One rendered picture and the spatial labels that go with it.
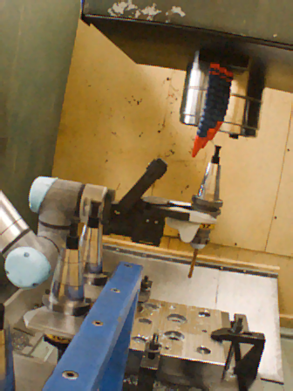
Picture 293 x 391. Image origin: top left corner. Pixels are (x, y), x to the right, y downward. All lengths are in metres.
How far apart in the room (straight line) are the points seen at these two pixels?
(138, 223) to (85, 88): 1.17
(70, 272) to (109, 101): 1.43
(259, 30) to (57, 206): 0.52
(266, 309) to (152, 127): 0.91
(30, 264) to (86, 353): 0.34
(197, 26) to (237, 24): 0.05
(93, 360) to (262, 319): 1.42
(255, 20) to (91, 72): 1.44
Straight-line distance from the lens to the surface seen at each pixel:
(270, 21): 0.54
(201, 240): 0.85
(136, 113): 1.87
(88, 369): 0.41
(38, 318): 0.50
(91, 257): 0.62
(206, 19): 0.54
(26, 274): 0.75
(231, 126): 0.77
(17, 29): 1.41
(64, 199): 0.85
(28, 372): 0.41
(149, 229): 0.84
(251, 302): 1.85
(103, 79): 1.90
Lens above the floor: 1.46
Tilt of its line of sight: 10 degrees down
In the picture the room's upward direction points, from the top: 10 degrees clockwise
